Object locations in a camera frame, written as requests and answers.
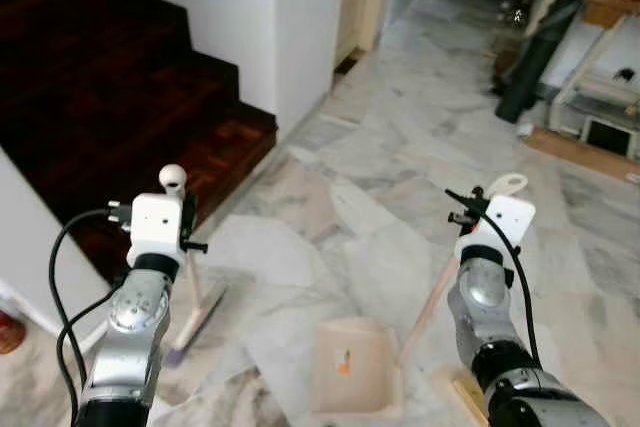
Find wooden broom with white knob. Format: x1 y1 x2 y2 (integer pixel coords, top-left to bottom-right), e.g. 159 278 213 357
159 164 230 367

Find beige long-handled dustpan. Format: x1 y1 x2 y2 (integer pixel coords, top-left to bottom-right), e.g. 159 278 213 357
311 173 529 419

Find brown wooden plank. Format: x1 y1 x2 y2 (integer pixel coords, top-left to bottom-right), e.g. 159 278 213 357
526 126 640 185

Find dark wooden stairs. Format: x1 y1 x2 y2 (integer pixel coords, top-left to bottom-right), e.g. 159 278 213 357
0 0 279 285

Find light wooden rack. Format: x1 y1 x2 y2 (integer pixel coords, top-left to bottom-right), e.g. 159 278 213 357
549 0 640 160

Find long black bag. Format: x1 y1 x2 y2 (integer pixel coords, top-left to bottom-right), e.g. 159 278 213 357
496 0 602 125

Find small light wood piece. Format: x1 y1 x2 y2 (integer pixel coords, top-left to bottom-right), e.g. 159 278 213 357
434 366 493 425

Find red orange bottle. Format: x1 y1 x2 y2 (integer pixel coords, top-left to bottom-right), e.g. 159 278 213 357
0 311 24 355

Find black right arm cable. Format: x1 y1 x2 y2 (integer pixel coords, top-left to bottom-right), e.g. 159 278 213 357
470 197 543 370

